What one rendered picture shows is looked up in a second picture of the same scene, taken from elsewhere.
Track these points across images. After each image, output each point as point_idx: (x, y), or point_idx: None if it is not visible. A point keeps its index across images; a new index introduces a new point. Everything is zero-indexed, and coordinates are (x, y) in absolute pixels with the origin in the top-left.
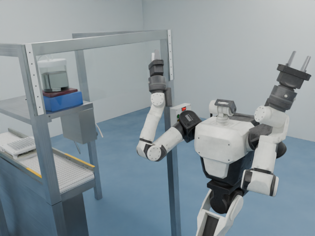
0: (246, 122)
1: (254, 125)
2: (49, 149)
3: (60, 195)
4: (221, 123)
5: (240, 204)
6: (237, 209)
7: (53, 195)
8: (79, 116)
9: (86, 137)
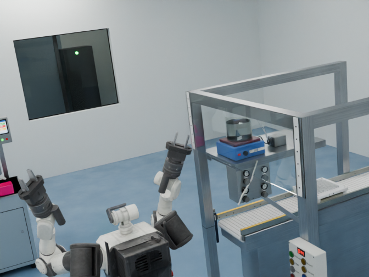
0: (114, 244)
1: (119, 259)
2: (199, 179)
3: (205, 222)
4: None
5: None
6: None
7: (202, 218)
8: (227, 170)
9: (231, 194)
